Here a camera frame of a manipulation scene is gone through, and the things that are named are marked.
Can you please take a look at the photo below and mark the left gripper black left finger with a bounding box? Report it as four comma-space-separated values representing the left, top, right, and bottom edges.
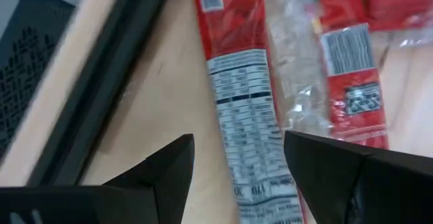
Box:
0, 133, 196, 224

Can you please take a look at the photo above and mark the red popcorn bag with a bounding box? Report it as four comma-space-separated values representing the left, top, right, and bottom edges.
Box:
190, 0, 390, 224
360, 0, 433, 48

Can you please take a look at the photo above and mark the black perforated panel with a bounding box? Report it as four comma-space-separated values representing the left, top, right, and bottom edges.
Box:
0, 0, 76, 158

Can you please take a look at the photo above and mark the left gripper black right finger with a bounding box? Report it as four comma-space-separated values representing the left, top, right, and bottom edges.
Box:
283, 130, 433, 224

